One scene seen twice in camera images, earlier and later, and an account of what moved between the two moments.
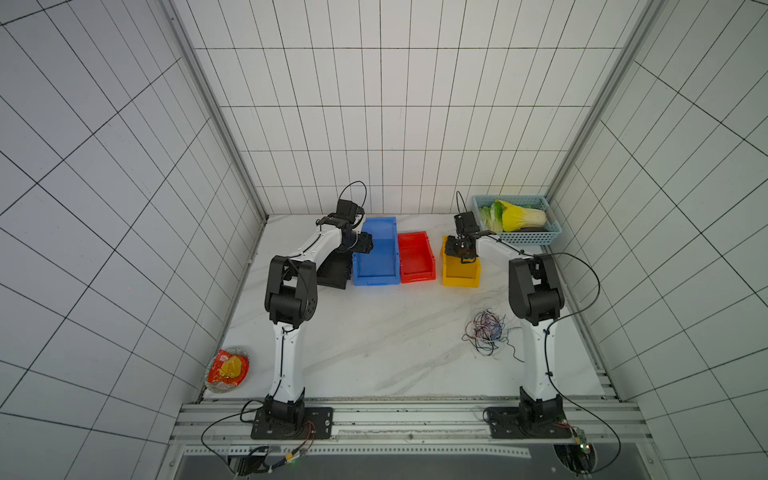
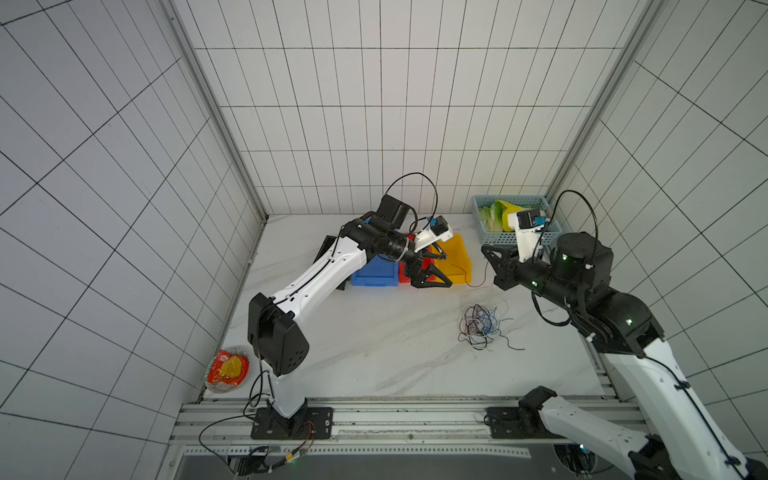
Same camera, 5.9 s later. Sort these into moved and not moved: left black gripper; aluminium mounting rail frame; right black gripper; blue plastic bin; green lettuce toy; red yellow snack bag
Moved: right black gripper; left black gripper
Not moved: red yellow snack bag; blue plastic bin; green lettuce toy; aluminium mounting rail frame
